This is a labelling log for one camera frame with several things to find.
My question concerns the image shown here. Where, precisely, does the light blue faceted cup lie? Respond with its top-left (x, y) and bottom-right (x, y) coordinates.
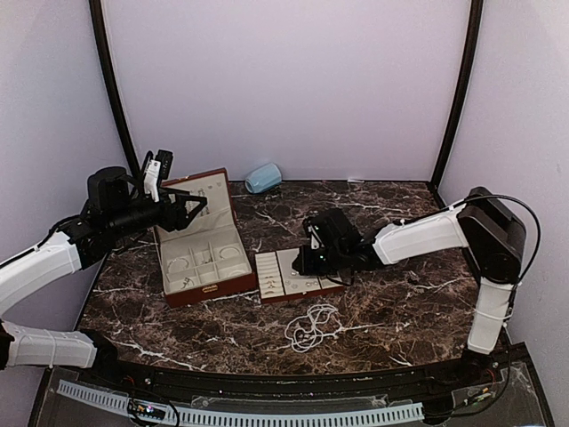
top-left (244, 163), bottom-right (282, 194)

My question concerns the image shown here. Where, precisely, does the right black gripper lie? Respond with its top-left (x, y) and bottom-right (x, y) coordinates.
top-left (293, 244), bottom-right (348, 276)

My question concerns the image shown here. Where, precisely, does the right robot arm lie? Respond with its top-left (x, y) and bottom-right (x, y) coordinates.
top-left (292, 186), bottom-right (535, 386)

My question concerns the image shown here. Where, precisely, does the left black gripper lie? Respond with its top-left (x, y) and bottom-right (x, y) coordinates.
top-left (107, 185), bottom-right (207, 239)

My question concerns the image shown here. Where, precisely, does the large red jewelry box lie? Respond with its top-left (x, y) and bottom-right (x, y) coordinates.
top-left (154, 168), bottom-right (257, 308)

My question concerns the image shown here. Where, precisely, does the white cable duct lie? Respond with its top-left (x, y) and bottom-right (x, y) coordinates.
top-left (57, 380), bottom-right (424, 426)

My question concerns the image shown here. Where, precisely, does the long white pearl necklace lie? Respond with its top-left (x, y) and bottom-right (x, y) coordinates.
top-left (284, 303), bottom-right (341, 355)

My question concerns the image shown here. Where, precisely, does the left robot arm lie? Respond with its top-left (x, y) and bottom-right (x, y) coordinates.
top-left (1, 160), bottom-right (207, 388)

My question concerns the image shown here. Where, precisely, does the small red jewelry tray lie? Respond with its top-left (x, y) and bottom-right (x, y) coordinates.
top-left (255, 249), bottom-right (344, 303)

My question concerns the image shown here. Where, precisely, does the white bangle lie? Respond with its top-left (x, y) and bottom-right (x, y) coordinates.
top-left (227, 268), bottom-right (249, 277)

